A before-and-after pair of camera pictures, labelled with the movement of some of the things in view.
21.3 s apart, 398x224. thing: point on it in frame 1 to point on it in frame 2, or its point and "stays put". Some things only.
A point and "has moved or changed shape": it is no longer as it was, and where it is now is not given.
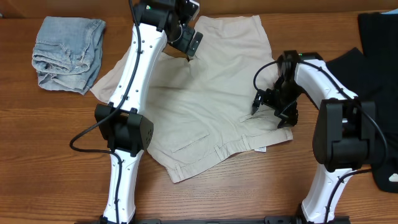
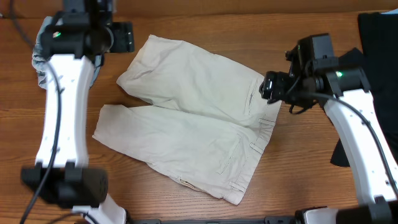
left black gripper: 183,44 to 123,32
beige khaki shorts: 199,106 has moved or changed shape
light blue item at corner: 393,12 stays put
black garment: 372,73 stays put
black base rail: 268,219 stays put
